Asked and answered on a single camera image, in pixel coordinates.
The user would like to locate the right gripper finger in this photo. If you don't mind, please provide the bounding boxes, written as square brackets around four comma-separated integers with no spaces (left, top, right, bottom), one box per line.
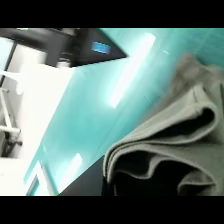
[59,155,109,197]

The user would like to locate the grey garment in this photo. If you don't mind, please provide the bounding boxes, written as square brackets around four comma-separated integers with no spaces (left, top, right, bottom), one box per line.
[102,53,224,197]

